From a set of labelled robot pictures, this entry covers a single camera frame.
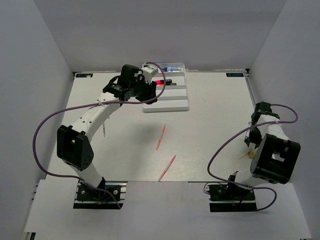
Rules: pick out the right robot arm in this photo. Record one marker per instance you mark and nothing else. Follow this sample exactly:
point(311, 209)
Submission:
point(275, 155)

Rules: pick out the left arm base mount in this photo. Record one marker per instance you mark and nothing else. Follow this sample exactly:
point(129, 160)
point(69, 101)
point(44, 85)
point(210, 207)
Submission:
point(89, 199)

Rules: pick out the right blue table label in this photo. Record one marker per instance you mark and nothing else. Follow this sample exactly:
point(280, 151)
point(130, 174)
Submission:
point(235, 75)

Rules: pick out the white tiered organizer tray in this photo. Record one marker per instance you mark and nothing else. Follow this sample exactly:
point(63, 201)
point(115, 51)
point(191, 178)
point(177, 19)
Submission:
point(173, 98)

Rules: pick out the blue table label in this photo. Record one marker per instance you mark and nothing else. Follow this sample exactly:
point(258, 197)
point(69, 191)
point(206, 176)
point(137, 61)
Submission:
point(235, 75)
point(84, 75)

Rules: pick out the pink pen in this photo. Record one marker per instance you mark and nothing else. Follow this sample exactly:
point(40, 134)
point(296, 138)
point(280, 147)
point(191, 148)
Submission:
point(161, 136)
point(167, 168)

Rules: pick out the left blue table label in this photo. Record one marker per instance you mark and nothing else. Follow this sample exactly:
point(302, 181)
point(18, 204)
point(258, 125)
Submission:
point(84, 75)

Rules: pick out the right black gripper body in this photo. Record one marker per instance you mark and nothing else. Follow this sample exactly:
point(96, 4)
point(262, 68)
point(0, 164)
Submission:
point(254, 136)

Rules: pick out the tan eraser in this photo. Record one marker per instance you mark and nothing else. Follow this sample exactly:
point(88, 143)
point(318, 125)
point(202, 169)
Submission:
point(251, 154)

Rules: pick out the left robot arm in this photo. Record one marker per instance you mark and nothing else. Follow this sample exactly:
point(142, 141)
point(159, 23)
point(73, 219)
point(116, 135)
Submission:
point(74, 141)

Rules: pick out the orange-capped black marker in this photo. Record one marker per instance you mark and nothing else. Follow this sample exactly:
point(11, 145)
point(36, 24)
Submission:
point(167, 84)

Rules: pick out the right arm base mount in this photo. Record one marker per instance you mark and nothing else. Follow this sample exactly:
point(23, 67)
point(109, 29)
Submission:
point(226, 197)

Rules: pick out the pink black highlighter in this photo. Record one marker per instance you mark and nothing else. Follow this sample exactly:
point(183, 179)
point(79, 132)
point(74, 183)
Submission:
point(161, 82)

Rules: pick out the clear blue-capped spray bottle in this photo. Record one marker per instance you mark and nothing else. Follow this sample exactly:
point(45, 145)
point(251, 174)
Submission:
point(172, 69)

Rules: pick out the grey thin pen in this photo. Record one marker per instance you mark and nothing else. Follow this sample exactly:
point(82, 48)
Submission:
point(104, 130)

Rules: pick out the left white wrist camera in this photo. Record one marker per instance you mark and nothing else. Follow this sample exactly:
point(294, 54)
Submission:
point(148, 72)

